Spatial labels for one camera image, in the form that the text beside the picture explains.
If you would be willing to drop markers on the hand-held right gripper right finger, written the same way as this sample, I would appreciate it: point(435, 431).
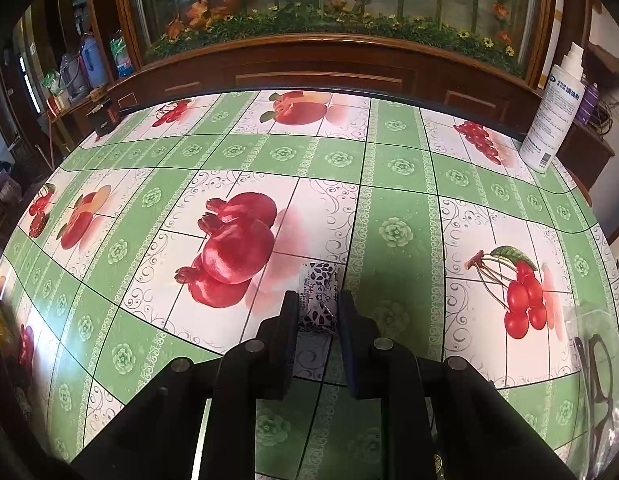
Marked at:
point(345, 320)

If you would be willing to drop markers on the green white plastic bag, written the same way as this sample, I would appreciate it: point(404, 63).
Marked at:
point(53, 84)

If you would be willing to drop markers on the grey thermos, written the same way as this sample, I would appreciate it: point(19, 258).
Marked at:
point(73, 77)

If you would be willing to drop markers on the clear plastic bag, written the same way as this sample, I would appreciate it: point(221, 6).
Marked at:
point(584, 320)

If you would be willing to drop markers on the blue label water bottle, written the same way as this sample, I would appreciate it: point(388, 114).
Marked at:
point(121, 57)

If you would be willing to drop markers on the black eyeglasses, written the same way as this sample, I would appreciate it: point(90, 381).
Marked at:
point(602, 375)

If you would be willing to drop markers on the small purple white candy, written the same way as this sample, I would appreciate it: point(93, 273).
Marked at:
point(317, 300)

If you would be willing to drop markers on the small cardboard boxes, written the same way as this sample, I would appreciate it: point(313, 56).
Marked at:
point(58, 102)

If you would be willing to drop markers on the purple packet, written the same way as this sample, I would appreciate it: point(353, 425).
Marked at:
point(588, 105)

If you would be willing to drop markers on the white spray bottle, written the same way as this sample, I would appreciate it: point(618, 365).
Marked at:
point(549, 115)

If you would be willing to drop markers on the blue thermos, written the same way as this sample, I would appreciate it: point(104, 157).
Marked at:
point(94, 60)

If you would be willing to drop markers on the flower bamboo glass panel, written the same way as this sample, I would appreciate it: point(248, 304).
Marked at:
point(339, 5)

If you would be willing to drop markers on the wooden sideboard cabinet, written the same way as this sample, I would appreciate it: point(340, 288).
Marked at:
point(329, 67)

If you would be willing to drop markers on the dark glass bottle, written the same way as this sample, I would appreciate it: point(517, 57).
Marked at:
point(105, 120)

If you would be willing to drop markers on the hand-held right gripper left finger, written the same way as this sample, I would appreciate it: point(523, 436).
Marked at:
point(292, 320)

